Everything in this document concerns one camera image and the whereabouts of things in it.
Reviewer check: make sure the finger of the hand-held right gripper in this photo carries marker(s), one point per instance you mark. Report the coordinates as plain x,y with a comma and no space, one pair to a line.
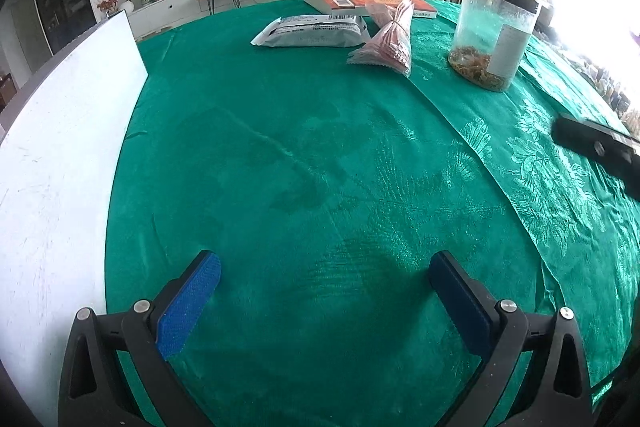
585,142

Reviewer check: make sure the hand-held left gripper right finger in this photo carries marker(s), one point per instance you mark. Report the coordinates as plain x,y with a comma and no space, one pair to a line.
460,302

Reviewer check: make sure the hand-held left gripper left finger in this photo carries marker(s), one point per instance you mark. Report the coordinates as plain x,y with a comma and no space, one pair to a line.
190,302

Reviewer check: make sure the white walled cardboard box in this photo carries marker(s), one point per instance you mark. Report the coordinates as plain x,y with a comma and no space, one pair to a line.
65,157

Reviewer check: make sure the row of windowsill knickknacks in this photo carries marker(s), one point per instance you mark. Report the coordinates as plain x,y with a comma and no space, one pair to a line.
610,87

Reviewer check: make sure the clear jar with black lid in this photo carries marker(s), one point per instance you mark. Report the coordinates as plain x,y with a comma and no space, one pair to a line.
492,37

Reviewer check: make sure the green patterned tablecloth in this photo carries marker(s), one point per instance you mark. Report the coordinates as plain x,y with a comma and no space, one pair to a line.
325,167

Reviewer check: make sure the pink packet bundle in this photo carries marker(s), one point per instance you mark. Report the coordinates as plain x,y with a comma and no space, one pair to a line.
392,39

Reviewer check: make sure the grey plastic packet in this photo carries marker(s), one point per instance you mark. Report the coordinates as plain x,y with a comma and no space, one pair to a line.
310,32

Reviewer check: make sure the round white vase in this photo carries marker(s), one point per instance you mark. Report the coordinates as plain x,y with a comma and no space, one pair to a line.
127,6

